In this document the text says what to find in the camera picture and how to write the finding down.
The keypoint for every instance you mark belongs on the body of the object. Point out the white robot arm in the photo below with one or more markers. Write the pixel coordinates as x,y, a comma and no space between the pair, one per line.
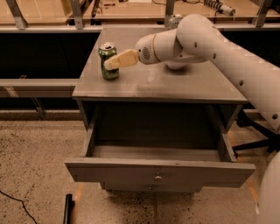
196,39

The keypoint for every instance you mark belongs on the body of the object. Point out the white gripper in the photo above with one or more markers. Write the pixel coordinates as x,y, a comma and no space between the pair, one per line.
146,52

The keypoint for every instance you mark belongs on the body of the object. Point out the black bar on floor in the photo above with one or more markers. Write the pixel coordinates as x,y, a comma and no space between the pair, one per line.
68,209

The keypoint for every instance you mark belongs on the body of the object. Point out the open grey top drawer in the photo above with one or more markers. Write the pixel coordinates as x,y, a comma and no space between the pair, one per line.
186,144

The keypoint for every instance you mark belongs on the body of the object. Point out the white silver crushed can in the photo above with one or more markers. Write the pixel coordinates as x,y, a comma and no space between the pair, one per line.
173,21

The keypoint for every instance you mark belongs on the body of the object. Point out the lower drawer with knob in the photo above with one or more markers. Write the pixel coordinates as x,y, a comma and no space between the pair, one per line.
150,187

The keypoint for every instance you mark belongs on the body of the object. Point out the grey wooden drawer cabinet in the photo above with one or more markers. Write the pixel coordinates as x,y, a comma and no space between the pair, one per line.
141,86

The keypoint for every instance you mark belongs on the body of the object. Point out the white ceramic bowl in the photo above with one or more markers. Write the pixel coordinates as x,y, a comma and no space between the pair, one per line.
175,65

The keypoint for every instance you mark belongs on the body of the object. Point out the white black tool on bench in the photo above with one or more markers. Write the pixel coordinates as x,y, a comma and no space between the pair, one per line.
220,7

